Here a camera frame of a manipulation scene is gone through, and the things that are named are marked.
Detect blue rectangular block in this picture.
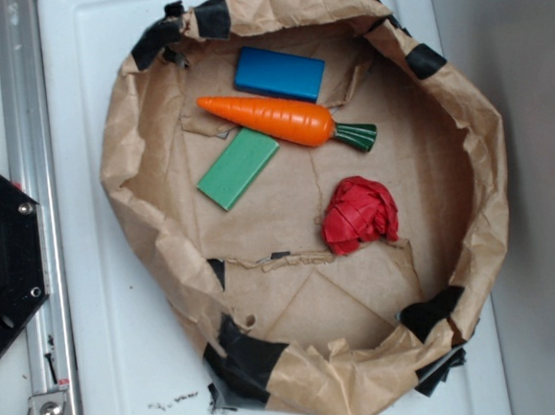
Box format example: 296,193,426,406
234,46,325,103

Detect aluminium extrusion rail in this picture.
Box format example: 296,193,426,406
0,0,82,415

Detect orange toy carrot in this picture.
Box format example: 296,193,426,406
197,96,378,152

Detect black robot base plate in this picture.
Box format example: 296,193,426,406
0,174,48,359

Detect white plastic tray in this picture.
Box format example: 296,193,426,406
37,0,511,415

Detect crumpled red paper ball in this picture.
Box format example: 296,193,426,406
321,176,399,256

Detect brown paper bag bin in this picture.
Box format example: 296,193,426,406
100,0,509,415

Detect green rectangular block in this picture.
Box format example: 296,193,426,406
197,128,280,212

